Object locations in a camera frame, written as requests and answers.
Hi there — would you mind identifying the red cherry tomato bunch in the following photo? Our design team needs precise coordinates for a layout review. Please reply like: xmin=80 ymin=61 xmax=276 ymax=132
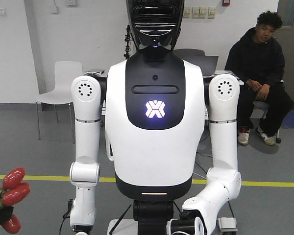
xmin=0 ymin=167 xmax=30 ymax=234

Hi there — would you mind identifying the white robot arm other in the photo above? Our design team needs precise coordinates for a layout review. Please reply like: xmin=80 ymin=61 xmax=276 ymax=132
xmin=167 ymin=74 xmax=241 ymax=235

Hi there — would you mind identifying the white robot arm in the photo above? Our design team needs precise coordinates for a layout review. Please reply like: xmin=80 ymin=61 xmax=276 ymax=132
xmin=0 ymin=75 xmax=105 ymax=235

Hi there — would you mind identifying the white robot wheeled base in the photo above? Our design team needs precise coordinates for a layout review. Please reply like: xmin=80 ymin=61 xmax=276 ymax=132
xmin=112 ymin=219 xmax=138 ymax=235

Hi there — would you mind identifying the white chair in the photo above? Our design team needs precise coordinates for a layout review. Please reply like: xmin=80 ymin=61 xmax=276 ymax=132
xmin=35 ymin=61 xmax=83 ymax=143

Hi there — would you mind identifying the person in black clothes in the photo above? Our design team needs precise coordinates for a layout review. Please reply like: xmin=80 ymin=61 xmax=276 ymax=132
xmin=225 ymin=11 xmax=293 ymax=145

